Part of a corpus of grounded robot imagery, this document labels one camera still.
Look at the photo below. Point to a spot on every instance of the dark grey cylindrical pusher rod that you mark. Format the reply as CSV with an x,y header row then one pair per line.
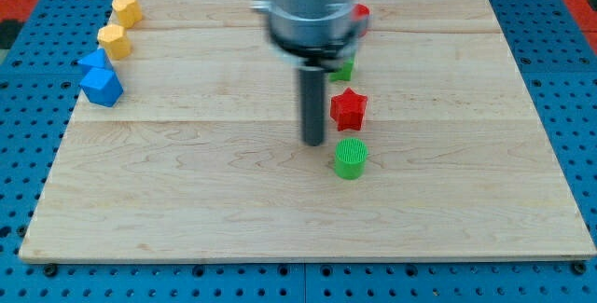
x,y
312,98

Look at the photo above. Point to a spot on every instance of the red star block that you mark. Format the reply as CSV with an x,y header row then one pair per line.
x,y
348,110

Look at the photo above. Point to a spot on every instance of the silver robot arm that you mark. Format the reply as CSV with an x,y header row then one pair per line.
x,y
319,37

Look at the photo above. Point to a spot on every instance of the green star block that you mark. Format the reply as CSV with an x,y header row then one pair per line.
x,y
344,73

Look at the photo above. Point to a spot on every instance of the red round block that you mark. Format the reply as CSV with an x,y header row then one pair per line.
x,y
361,17

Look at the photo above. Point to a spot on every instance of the green cylinder block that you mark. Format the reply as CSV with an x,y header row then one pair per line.
x,y
350,158

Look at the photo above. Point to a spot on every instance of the light wooden board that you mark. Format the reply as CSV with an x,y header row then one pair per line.
x,y
200,161

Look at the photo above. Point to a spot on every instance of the yellow heart block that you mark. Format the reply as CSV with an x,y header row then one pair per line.
x,y
128,12

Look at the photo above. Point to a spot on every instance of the yellow hexagon block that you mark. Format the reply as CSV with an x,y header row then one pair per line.
x,y
115,42

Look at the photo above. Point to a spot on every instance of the blue cube block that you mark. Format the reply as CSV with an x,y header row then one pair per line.
x,y
101,86

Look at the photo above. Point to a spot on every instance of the blue triangle block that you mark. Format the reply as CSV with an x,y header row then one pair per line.
x,y
97,59

